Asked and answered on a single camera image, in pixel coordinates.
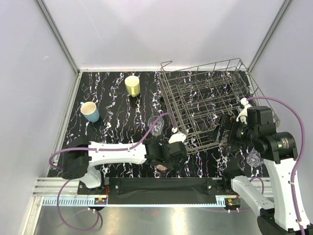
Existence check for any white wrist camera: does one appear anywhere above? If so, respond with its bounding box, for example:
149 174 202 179
236 98 252 124
168 132 187 144

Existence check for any aluminium corner post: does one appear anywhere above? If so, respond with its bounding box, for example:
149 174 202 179
247 0 293 72
36 0 81 76

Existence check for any pink mug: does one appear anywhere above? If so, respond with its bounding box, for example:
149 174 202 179
156 164 168 171

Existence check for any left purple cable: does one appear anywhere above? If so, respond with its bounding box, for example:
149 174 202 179
49 112 178 231

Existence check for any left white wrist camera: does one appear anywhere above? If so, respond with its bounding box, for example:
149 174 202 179
168 132 187 144

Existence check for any right aluminium corner post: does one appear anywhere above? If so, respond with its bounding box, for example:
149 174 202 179
247 0 293 72

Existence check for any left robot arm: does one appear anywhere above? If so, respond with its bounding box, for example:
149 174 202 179
61 138 187 194

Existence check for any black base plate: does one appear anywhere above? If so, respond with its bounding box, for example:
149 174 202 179
77 177 229 195

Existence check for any left aluminium corner post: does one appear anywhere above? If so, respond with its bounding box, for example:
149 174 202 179
36 0 81 76

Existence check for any grey wire dish rack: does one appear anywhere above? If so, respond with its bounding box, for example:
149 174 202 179
160 58 281 155

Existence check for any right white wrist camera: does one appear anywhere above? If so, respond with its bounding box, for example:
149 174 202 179
236 98 252 124

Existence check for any yellow mug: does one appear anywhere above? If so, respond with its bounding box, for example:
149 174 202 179
125 75 140 97

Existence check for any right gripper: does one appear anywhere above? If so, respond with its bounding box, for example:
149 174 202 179
208 113 258 149

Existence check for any blue mug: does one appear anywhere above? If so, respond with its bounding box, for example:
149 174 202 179
80 101 100 122

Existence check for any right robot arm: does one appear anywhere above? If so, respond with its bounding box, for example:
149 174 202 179
212 106 313 235

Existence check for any clear glass right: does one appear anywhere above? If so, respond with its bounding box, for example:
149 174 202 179
246 149 264 167

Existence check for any black marbled mat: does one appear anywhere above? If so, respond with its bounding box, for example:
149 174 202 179
63 71 268 178

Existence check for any aluminium rail front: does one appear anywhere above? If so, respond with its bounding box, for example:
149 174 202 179
33 178 242 210

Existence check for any clear glass tumbler centre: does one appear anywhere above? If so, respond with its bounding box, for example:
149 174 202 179
148 116 164 137

